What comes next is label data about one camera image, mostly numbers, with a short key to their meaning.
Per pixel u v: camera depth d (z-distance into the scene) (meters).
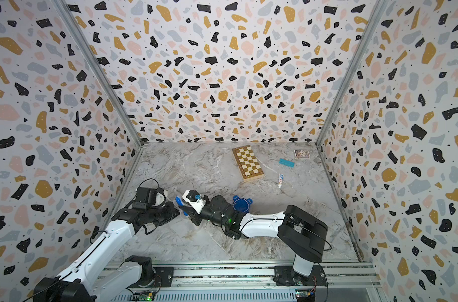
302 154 1.16
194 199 0.62
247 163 1.09
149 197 0.66
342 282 0.74
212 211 0.60
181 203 0.72
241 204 0.98
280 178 1.04
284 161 1.13
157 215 0.69
